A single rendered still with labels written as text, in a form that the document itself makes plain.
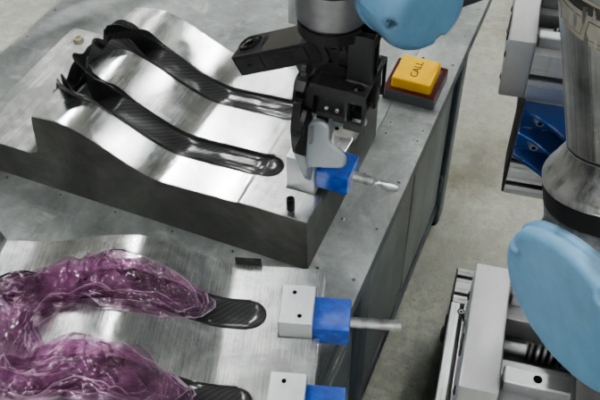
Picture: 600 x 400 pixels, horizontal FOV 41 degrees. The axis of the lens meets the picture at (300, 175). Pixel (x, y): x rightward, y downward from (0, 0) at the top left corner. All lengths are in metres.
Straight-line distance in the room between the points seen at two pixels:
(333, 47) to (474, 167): 1.53
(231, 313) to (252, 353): 0.06
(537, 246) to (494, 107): 2.02
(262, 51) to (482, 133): 1.59
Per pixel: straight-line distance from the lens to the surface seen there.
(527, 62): 1.07
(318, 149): 0.90
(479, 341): 0.74
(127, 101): 1.08
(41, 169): 1.14
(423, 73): 1.23
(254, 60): 0.88
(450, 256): 2.07
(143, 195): 1.05
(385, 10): 0.65
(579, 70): 0.45
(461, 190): 2.23
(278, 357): 0.88
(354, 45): 0.81
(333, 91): 0.84
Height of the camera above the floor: 1.60
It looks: 46 degrees down
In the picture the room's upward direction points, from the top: 1 degrees counter-clockwise
